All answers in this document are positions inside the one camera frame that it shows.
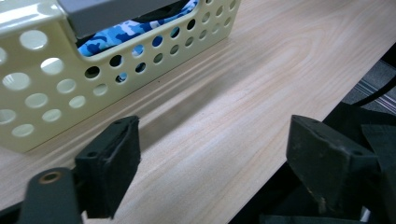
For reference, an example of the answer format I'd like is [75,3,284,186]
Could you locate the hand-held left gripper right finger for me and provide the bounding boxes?
[285,114,383,217]

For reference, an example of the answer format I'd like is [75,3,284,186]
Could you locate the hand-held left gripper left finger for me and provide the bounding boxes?
[74,115,142,219]

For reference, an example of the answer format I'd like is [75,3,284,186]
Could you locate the cream perforated plastic basket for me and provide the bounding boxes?
[0,0,243,154]

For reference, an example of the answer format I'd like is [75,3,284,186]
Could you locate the blue patterned cloth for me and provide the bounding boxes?
[76,0,200,86]

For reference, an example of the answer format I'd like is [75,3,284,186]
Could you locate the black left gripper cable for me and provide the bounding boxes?
[350,74,396,107]

